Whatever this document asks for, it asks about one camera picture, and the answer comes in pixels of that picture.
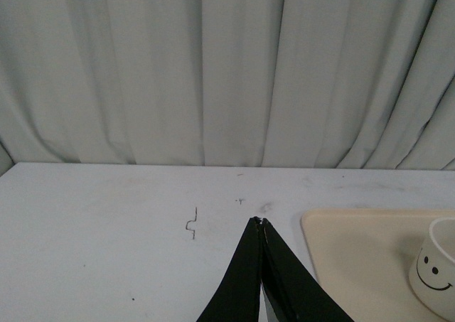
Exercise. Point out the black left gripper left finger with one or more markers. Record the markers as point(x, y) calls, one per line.
point(237, 297)

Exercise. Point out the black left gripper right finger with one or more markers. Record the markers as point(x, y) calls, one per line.
point(292, 291)

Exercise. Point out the white smiley face mug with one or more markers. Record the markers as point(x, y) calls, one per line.
point(431, 275)

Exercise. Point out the beige square plastic plate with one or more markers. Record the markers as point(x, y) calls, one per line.
point(361, 258)

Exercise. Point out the white pleated curtain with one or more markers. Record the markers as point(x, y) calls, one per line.
point(271, 83)

